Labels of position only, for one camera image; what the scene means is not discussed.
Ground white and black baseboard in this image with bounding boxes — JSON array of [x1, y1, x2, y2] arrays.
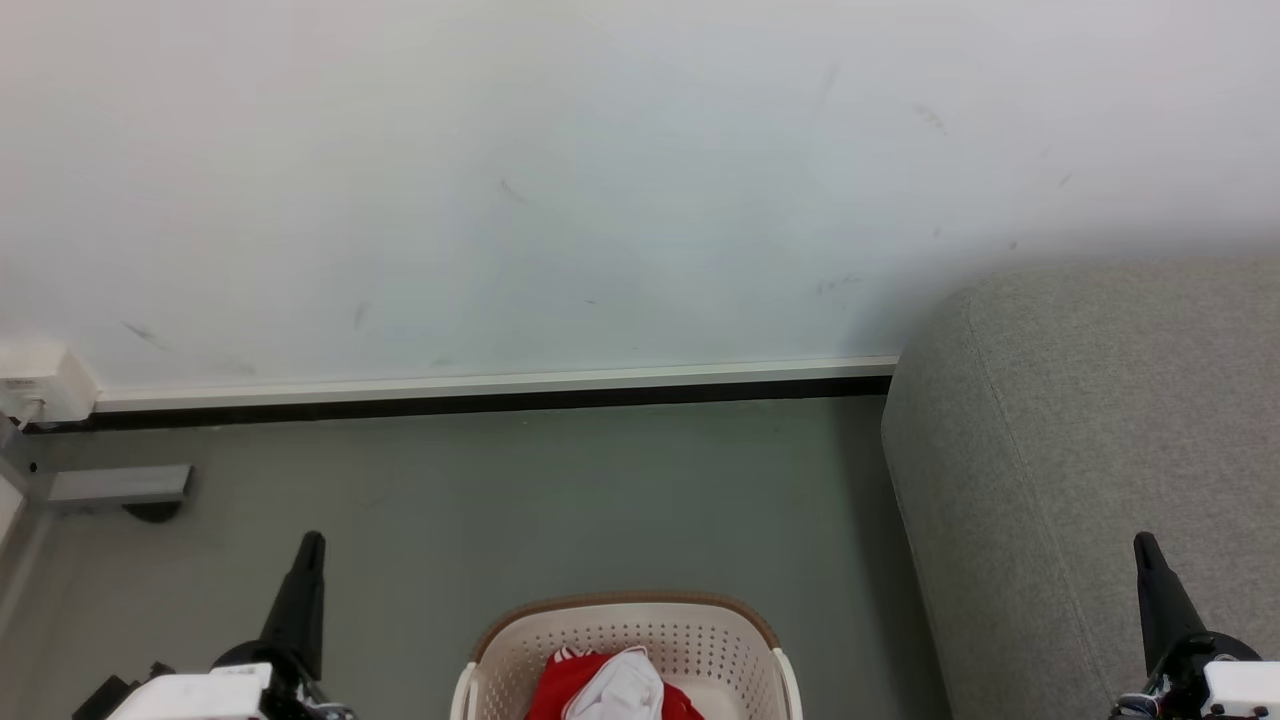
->
[[22, 356, 901, 434]]

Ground white wall outlet box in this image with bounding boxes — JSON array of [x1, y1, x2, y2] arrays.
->
[[0, 343, 100, 427]]

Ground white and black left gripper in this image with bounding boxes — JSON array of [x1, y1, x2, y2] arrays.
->
[[105, 533, 353, 720]]

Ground grey fabric sofa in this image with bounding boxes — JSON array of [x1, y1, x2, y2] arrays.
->
[[880, 255, 1280, 720]]

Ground cream perforated plastic laundry basket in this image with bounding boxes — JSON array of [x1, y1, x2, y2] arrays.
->
[[450, 592, 804, 720]]

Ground grey metal furniture foot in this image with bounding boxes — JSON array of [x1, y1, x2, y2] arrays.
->
[[45, 464, 194, 514]]

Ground grey metal furniture post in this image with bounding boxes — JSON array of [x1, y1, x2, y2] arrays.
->
[[0, 418, 53, 641]]

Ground red shorts with white stripe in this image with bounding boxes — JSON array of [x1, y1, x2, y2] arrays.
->
[[525, 647, 706, 720]]

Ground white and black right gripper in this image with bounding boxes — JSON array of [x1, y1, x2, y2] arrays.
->
[[1108, 532, 1280, 720]]

